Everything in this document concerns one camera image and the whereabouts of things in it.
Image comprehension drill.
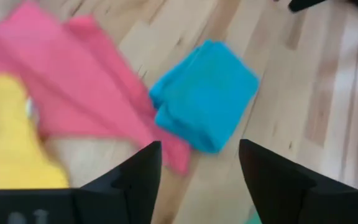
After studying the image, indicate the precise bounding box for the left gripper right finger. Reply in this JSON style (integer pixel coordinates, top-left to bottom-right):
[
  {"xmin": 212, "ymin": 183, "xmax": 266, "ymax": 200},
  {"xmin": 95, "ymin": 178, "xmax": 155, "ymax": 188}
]
[{"xmin": 239, "ymin": 139, "xmax": 332, "ymax": 224}]

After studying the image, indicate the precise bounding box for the teal translucent plastic bin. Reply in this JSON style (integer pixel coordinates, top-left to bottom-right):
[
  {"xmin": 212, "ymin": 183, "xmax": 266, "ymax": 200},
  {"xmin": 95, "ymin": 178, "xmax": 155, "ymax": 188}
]
[{"xmin": 246, "ymin": 211, "xmax": 263, "ymax": 224}]

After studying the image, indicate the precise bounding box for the blue microfiber towel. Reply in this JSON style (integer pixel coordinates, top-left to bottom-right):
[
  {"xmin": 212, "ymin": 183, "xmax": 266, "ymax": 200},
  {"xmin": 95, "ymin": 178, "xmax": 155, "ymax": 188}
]
[{"xmin": 149, "ymin": 39, "xmax": 260, "ymax": 154}]

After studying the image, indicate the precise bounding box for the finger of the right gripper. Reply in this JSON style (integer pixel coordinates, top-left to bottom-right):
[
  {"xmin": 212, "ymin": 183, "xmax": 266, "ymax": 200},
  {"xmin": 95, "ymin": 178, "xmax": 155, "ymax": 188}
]
[{"xmin": 288, "ymin": 0, "xmax": 329, "ymax": 13}]

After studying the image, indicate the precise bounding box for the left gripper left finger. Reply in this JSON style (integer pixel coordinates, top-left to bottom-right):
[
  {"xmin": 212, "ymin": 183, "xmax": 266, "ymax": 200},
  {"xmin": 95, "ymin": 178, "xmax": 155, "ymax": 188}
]
[{"xmin": 73, "ymin": 141, "xmax": 163, "ymax": 224}]

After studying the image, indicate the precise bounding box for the yellow microfiber towel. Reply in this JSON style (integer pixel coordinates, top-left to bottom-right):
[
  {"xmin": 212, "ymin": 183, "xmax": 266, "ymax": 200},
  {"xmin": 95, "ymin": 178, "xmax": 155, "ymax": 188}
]
[{"xmin": 0, "ymin": 73, "xmax": 71, "ymax": 190}]

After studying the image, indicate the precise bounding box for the pink microfiber towel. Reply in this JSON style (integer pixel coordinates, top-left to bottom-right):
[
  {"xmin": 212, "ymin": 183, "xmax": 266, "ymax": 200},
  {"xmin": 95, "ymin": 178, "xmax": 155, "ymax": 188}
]
[{"xmin": 0, "ymin": 1, "xmax": 193, "ymax": 175}]

